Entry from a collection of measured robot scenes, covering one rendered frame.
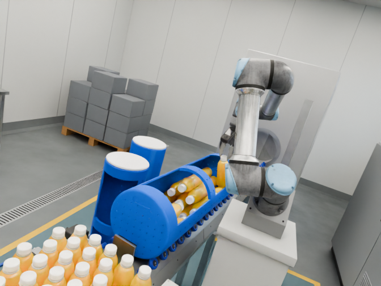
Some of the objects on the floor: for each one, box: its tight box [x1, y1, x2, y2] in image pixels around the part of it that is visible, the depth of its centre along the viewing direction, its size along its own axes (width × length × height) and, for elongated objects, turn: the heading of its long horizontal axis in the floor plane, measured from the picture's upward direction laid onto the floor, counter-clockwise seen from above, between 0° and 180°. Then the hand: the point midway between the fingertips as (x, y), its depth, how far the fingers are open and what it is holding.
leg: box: [174, 259, 190, 286], centre depth 225 cm, size 6×6×63 cm
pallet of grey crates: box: [61, 66, 159, 153], centre depth 500 cm, size 120×80×119 cm
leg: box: [192, 231, 217, 286], centre depth 220 cm, size 6×6×63 cm
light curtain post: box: [281, 99, 314, 167], centre depth 235 cm, size 6×6×170 cm
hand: (224, 156), depth 170 cm, fingers closed on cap, 4 cm apart
